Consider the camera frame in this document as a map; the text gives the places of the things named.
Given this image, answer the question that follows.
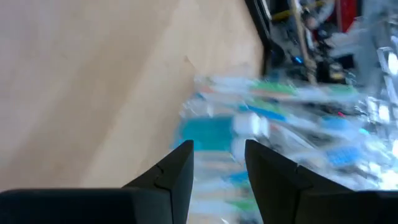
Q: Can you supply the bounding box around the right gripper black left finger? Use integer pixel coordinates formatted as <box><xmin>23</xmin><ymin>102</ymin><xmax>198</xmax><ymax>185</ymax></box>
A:
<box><xmin>0</xmin><ymin>139</ymin><xmax>194</xmax><ymax>224</ymax></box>

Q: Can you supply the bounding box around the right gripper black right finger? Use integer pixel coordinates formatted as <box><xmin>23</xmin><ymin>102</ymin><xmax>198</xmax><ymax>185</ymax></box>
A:
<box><xmin>244</xmin><ymin>139</ymin><xmax>398</xmax><ymax>224</ymax></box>

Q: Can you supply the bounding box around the blue toothbrush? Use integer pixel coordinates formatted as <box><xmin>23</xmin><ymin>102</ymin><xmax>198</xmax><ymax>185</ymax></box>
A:
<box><xmin>238</xmin><ymin>104</ymin><xmax>352</xmax><ymax>131</ymax></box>
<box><xmin>326</xmin><ymin>145</ymin><xmax>363</xmax><ymax>166</ymax></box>

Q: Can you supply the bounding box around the teal tube with white cap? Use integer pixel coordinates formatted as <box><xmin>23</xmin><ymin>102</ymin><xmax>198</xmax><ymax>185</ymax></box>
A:
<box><xmin>177</xmin><ymin>113</ymin><xmax>270</xmax><ymax>152</ymax></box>

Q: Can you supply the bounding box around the clear acrylic organizer box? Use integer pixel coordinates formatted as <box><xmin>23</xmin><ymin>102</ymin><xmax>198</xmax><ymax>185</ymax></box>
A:
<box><xmin>172</xmin><ymin>74</ymin><xmax>280</xmax><ymax>224</ymax></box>

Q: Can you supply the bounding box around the green toothbrush in clear wrapper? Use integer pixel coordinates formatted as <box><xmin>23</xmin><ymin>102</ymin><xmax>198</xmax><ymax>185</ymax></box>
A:
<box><xmin>198</xmin><ymin>79</ymin><xmax>361</xmax><ymax>97</ymax></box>

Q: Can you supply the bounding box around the red machine part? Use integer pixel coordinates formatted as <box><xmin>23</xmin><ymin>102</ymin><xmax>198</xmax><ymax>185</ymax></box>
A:
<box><xmin>338</xmin><ymin>0</ymin><xmax>358</xmax><ymax>32</ymax></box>

